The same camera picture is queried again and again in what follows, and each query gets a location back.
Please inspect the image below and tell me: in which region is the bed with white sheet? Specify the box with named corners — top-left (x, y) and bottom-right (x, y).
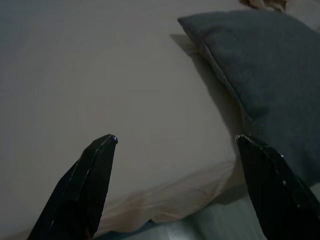
top-left (0, 0), bottom-right (320, 240)

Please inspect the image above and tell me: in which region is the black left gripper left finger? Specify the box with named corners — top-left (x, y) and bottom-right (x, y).
top-left (26, 134), bottom-right (119, 240)

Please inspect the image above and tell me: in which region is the crumpled beige cloth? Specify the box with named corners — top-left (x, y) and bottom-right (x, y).
top-left (238, 0), bottom-right (287, 13)

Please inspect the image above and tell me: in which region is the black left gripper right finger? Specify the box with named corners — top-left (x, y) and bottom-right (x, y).
top-left (235, 134), bottom-right (320, 240)

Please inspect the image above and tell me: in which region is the dark grey pillow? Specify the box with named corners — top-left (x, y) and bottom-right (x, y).
top-left (177, 9), bottom-right (320, 188)

